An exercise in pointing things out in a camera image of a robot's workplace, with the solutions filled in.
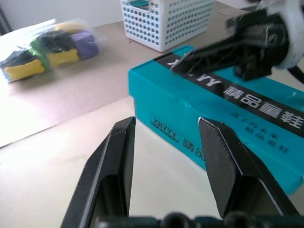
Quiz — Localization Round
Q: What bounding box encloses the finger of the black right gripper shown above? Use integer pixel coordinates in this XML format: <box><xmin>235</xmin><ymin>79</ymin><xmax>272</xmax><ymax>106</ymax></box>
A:
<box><xmin>189</xmin><ymin>51</ymin><xmax>240</xmax><ymax>75</ymax></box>
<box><xmin>170</xmin><ymin>33</ymin><xmax>239</xmax><ymax>71</ymax></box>

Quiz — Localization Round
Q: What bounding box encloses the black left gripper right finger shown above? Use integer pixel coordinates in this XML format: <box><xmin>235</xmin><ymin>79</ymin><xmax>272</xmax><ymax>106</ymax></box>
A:
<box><xmin>198</xmin><ymin>117</ymin><xmax>304</xmax><ymax>221</ymax></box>

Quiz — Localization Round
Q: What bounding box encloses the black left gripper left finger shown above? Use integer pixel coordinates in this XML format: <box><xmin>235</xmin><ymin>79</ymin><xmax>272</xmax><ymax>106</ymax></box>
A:
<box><xmin>60</xmin><ymin>116</ymin><xmax>137</xmax><ymax>228</ymax></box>

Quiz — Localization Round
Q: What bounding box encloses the teal shoe box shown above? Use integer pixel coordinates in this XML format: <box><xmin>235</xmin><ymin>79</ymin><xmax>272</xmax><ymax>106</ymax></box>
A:
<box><xmin>128</xmin><ymin>45</ymin><xmax>304</xmax><ymax>196</ymax></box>

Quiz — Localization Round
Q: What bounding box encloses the white perforated plastic basket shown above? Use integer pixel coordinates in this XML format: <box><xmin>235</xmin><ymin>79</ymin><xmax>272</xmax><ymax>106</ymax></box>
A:
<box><xmin>121</xmin><ymin>0</ymin><xmax>217</xmax><ymax>53</ymax></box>

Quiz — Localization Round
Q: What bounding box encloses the brown paper table mat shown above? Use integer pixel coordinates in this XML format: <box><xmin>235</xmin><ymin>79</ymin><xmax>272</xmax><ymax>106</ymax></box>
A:
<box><xmin>0</xmin><ymin>20</ymin><xmax>247</xmax><ymax>148</ymax></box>

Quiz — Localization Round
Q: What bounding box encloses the yellow bone-shaped eraser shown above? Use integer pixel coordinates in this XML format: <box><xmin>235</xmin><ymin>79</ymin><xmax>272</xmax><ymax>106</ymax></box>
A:
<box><xmin>46</xmin><ymin>48</ymin><xmax>79</xmax><ymax>67</ymax></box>
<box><xmin>4</xmin><ymin>59</ymin><xmax>46</xmax><ymax>81</ymax></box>

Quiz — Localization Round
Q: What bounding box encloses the purple foam block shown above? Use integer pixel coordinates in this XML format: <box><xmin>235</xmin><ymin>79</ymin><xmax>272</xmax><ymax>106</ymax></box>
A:
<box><xmin>71</xmin><ymin>30</ymin><xmax>99</xmax><ymax>60</ymax></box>

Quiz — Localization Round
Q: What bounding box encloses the clear bag of sponges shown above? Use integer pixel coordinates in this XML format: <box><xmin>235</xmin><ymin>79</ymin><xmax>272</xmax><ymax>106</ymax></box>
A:
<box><xmin>0</xmin><ymin>18</ymin><xmax>105</xmax><ymax>84</ymax></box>

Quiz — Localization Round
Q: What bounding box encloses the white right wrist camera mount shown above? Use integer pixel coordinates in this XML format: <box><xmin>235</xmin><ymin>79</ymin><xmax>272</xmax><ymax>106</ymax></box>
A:
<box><xmin>260</xmin><ymin>0</ymin><xmax>304</xmax><ymax>69</ymax></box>

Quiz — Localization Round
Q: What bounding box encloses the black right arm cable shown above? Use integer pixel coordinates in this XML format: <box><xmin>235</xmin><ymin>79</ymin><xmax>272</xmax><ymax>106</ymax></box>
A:
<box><xmin>287</xmin><ymin>63</ymin><xmax>304</xmax><ymax>84</ymax></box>

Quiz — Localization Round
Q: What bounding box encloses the black window frame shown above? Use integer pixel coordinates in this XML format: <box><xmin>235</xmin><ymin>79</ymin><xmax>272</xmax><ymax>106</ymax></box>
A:
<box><xmin>0</xmin><ymin>4</ymin><xmax>12</xmax><ymax>36</ymax></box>

